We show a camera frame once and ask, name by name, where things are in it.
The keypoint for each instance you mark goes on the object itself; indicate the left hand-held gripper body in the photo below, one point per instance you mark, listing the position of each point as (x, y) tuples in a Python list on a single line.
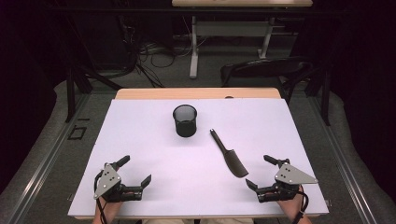
[(107, 182)]

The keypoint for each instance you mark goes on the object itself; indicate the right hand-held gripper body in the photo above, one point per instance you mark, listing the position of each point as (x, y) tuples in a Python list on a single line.
[(286, 180)]

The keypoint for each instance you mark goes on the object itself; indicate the black spatula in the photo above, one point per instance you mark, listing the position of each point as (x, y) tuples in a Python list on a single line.
[(232, 160)]

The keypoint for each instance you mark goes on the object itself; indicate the black mesh cup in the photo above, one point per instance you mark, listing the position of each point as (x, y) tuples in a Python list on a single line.
[(185, 119)]

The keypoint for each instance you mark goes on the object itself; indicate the person's right hand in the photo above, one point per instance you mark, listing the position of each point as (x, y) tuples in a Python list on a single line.
[(291, 203)]

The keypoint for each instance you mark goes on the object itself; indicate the person's left hand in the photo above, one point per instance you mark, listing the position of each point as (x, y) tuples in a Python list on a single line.
[(110, 206)]

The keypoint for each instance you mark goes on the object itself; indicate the white table board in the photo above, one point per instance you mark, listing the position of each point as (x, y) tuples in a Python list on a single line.
[(199, 193)]

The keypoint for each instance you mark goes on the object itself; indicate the short black tape strip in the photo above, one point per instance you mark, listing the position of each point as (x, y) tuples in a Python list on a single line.
[(83, 119)]

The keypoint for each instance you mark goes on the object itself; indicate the black metal stand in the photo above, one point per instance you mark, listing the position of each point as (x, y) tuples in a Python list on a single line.
[(71, 93), (325, 99)]

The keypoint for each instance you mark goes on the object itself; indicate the black chair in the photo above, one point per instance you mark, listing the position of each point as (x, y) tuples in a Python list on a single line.
[(267, 69)]

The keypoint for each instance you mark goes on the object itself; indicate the white-legged wooden desk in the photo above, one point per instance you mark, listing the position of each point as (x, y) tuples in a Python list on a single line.
[(236, 3)]

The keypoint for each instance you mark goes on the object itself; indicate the aluminium floor rail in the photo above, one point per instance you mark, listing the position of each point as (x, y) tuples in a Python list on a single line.
[(342, 161), (46, 158)]

